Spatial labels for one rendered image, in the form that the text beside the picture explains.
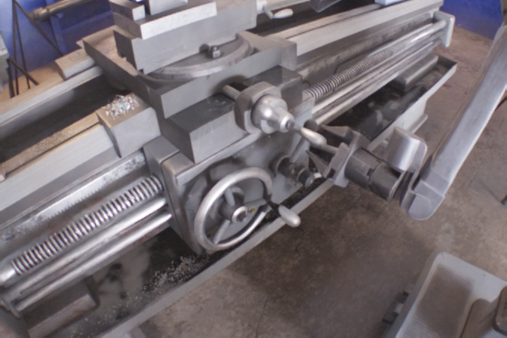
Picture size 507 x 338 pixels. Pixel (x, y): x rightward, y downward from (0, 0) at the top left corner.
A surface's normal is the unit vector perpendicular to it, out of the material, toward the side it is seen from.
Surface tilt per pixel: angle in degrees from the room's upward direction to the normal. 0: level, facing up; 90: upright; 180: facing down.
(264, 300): 0
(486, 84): 64
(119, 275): 0
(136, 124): 90
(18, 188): 36
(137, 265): 0
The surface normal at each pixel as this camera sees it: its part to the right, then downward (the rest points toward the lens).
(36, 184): 0.36, -0.37
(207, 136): 0.67, 0.45
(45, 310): -0.04, -0.77
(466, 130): -0.43, 0.18
